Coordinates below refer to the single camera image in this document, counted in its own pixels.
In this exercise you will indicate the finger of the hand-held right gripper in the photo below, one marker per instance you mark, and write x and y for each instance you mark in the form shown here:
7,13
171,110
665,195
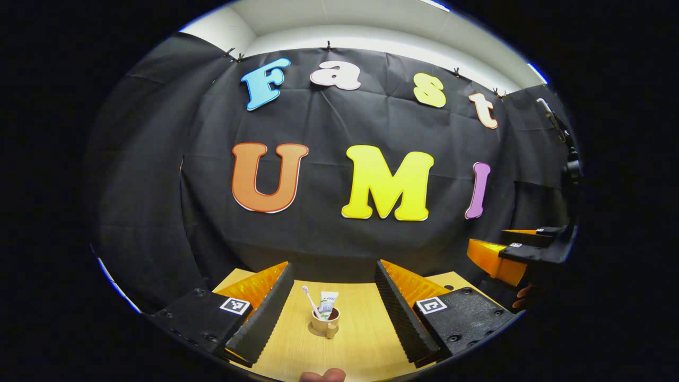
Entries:
496,260
530,237

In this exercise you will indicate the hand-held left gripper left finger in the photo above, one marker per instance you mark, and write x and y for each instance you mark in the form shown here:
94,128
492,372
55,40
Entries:
262,318

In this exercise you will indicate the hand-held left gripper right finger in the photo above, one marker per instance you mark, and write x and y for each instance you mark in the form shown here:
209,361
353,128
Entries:
403,318

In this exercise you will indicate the pink toothbrush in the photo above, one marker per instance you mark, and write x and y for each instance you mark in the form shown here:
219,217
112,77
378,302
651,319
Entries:
310,300

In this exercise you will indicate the beige cup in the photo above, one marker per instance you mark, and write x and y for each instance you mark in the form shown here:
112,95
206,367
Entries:
324,322

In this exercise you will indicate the white toothpaste tube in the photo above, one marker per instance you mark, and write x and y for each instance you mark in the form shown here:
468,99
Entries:
328,301

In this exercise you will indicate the wooden desktop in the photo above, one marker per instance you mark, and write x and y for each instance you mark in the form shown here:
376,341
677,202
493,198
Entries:
360,345

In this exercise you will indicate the small ceiling light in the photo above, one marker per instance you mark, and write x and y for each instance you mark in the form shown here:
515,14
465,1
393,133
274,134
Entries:
537,72

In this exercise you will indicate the long ceiling light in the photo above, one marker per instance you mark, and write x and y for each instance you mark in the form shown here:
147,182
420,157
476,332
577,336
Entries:
435,4

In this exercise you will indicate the row of black cloth clips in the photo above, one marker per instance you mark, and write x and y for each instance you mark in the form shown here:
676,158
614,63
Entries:
328,46

